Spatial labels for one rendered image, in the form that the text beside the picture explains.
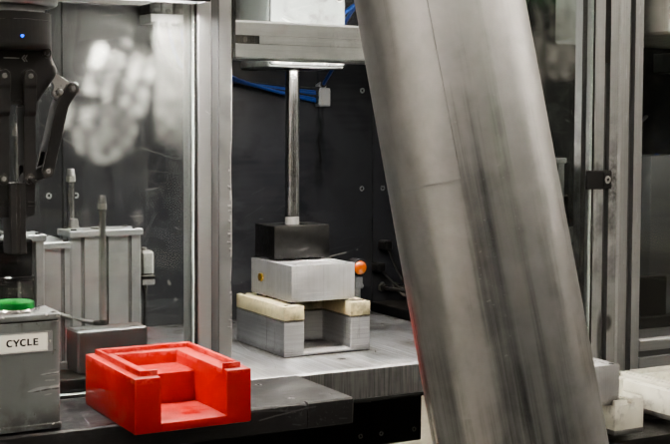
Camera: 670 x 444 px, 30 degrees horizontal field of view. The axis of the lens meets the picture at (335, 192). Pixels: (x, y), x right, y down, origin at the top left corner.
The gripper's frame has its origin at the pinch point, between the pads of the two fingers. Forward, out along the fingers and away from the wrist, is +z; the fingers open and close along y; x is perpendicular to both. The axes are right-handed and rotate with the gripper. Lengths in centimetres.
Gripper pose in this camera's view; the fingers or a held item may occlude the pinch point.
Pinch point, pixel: (14, 218)
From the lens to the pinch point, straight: 127.7
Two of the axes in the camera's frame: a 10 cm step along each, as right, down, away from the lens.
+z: 0.0, 10.0, 0.5
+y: -8.8, 0.2, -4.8
